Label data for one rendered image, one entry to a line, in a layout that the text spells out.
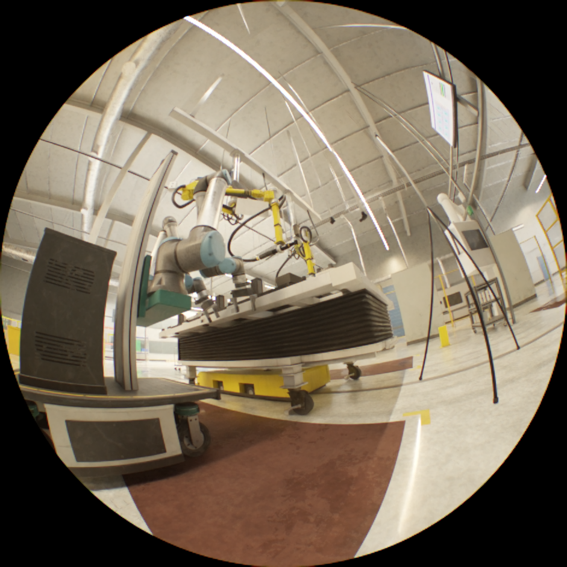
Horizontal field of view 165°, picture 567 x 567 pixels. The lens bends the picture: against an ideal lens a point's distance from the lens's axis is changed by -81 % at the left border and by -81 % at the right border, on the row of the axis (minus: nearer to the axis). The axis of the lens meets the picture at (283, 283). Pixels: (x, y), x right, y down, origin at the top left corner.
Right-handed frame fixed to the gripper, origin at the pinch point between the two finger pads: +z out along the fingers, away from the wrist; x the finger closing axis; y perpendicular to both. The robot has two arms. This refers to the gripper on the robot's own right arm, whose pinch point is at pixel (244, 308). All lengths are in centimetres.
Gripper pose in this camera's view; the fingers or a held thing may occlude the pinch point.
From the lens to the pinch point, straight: 128.7
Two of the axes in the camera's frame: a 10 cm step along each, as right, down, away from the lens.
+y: -3.7, 1.4, -9.2
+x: 9.1, -1.3, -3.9
